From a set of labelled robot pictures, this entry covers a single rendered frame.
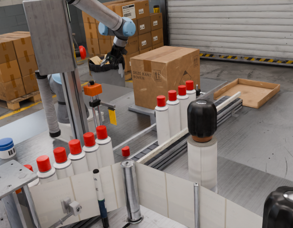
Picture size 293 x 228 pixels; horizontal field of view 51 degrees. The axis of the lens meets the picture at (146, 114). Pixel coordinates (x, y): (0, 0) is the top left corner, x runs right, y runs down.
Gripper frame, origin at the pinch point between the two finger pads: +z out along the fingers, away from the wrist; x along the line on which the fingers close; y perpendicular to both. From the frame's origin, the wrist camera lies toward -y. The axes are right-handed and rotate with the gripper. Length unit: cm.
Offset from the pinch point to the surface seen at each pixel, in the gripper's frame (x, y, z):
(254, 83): 80, -26, -25
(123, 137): 33, 50, -2
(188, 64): 41, 7, -31
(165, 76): 36, 25, -27
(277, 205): 74, 119, -64
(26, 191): 34, 121, -36
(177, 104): 49, 54, -33
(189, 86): 49, 42, -37
